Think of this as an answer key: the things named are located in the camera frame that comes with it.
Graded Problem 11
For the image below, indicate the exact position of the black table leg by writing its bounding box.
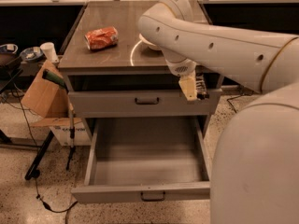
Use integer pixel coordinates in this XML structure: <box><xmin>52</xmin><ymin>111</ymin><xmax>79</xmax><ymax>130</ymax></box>
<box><xmin>25</xmin><ymin>132</ymin><xmax>54</xmax><ymax>180</ymax></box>

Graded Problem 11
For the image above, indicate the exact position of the green handled grabber tool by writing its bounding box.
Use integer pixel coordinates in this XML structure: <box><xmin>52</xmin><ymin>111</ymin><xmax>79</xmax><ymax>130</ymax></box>
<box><xmin>42</xmin><ymin>69</ymin><xmax>77</xmax><ymax>172</ymax></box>

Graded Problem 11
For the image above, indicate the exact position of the blue bowl with item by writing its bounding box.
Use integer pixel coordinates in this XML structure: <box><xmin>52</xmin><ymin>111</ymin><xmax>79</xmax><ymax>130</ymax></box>
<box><xmin>21</xmin><ymin>47</ymin><xmax>44</xmax><ymax>63</ymax></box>

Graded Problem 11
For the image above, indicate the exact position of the closed grey top drawer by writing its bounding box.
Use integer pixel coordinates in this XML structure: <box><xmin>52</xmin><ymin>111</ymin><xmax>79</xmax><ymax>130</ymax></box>
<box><xmin>68</xmin><ymin>89</ymin><xmax>221</xmax><ymax>118</ymax></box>

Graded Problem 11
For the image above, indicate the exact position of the crushed orange soda can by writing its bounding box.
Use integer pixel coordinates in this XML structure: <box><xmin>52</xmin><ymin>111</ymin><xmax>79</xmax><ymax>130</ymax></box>
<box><xmin>84</xmin><ymin>26</ymin><xmax>119</xmax><ymax>50</ymax></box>

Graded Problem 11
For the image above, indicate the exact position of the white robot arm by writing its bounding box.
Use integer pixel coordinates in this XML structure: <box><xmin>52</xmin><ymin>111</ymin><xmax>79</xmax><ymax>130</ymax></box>
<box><xmin>138</xmin><ymin>0</ymin><xmax>299</xmax><ymax>224</ymax></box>

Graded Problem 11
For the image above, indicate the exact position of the brown cardboard box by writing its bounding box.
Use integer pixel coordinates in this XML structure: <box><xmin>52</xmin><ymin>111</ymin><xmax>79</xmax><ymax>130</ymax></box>
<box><xmin>21</xmin><ymin>61</ymin><xmax>91</xmax><ymax>146</ymax></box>

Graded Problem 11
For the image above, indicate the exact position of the white paper bowl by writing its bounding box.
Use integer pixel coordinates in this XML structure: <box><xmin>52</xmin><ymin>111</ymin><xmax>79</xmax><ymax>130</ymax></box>
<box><xmin>139</xmin><ymin>34</ymin><xmax>161</xmax><ymax>51</ymax></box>

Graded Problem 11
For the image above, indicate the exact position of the white paper cup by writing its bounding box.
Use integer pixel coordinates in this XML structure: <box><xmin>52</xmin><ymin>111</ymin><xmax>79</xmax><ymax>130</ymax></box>
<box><xmin>40</xmin><ymin>42</ymin><xmax>59</xmax><ymax>63</ymax></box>

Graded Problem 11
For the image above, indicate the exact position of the black power adapter cable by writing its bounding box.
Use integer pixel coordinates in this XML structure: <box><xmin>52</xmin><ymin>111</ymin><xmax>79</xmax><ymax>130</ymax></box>
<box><xmin>226</xmin><ymin>87</ymin><xmax>255</xmax><ymax>114</ymax></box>

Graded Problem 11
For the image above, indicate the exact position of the grey drawer cabinet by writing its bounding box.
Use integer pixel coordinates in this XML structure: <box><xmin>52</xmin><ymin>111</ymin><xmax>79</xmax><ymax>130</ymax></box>
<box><xmin>59</xmin><ymin>1</ymin><xmax>223</xmax><ymax>135</ymax></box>

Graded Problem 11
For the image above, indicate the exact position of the open grey middle drawer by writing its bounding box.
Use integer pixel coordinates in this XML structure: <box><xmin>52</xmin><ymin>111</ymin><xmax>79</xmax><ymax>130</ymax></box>
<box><xmin>72</xmin><ymin>117</ymin><xmax>211</xmax><ymax>203</ymax></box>

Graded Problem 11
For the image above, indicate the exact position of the black floor cable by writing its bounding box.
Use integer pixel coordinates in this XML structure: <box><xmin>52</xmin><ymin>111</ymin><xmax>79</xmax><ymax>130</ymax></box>
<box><xmin>10</xmin><ymin>89</ymin><xmax>78</xmax><ymax>224</ymax></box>

